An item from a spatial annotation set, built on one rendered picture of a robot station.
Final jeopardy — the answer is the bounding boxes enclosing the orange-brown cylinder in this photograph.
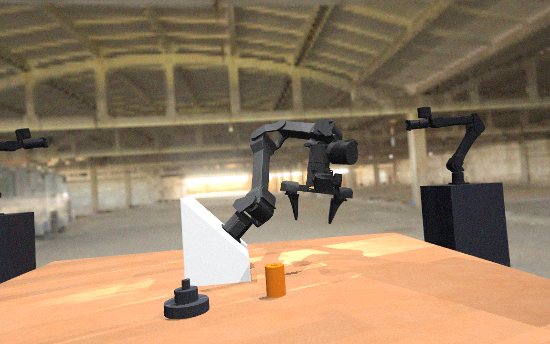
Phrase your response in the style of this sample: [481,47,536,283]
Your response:
[265,263,286,298]

